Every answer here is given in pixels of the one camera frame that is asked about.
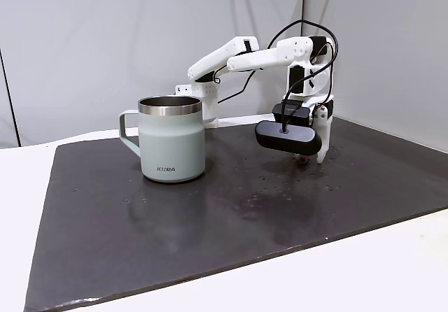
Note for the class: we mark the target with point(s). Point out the purple pen grip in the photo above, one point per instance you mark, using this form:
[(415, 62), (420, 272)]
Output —
[(303, 160)]

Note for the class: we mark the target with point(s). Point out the pale green steel-rimmed mug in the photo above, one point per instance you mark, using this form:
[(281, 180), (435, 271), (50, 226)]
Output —
[(171, 144)]

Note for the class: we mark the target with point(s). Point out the dark grey table mat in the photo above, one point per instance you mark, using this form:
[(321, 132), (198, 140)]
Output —
[(210, 249)]

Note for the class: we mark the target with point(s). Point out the black oval camera box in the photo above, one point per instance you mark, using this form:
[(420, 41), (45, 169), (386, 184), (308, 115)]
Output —
[(287, 140)]

